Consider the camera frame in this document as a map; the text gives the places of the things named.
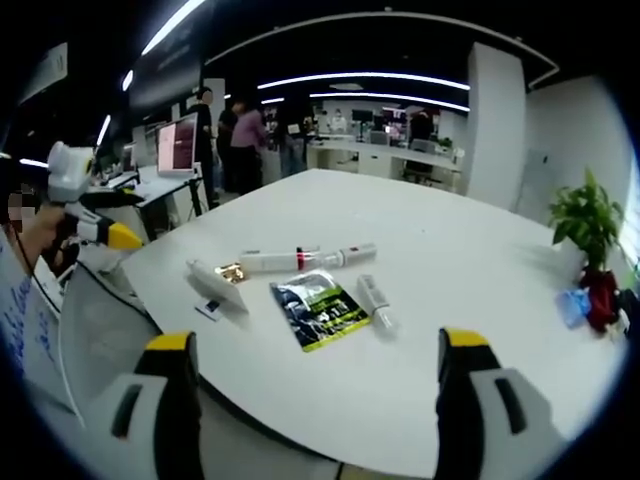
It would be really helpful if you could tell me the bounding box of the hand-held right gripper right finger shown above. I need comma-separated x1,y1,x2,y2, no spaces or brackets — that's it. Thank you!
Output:
435,327,569,480

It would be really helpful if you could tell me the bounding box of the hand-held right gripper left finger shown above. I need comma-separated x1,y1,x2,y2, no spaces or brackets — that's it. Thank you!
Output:
82,330,204,480

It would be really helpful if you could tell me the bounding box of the small blue white sachet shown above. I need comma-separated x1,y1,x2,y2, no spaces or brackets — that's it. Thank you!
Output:
194,296,224,320

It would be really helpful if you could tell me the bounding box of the gold skincare jar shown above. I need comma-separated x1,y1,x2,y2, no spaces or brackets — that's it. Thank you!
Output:
214,261,249,285

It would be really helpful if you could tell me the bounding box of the small white skincare tube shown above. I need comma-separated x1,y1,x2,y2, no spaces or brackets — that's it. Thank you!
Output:
355,273,400,332

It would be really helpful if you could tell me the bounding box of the long white skincare bottle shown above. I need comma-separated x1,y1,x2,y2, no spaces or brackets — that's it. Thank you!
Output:
239,248,302,275

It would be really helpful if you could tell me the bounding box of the dark green skincare sachet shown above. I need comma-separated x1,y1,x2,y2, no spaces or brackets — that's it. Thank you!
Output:
269,268,373,354

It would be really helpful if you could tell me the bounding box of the white tube with red band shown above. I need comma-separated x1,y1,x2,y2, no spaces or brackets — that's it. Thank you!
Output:
294,242,379,272

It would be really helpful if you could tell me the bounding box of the person's left hand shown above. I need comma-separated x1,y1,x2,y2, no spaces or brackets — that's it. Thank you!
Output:
22,202,69,269

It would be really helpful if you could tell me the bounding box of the white office desk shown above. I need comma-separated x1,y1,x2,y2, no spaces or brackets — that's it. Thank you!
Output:
105,163,202,239

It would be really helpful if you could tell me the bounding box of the computer monitor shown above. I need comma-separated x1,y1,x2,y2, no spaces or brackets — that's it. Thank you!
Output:
155,112,199,179

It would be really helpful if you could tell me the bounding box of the person's white printed shirt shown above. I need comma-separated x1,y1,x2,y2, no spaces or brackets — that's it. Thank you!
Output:
0,232,64,386

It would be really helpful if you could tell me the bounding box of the blue plastic packet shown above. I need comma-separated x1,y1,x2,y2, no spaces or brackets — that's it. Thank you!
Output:
556,288,592,329

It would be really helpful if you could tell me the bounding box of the red cloth item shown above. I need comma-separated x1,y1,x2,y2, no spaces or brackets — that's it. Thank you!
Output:
578,266,622,332

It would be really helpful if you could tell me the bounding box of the green potted plant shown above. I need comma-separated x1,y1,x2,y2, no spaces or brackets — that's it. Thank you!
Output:
546,167,627,272

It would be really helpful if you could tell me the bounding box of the long white counter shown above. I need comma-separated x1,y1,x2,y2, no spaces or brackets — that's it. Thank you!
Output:
305,133,464,192

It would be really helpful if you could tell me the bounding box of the black cable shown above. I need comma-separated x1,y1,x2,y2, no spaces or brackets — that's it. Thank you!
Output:
8,222,62,314

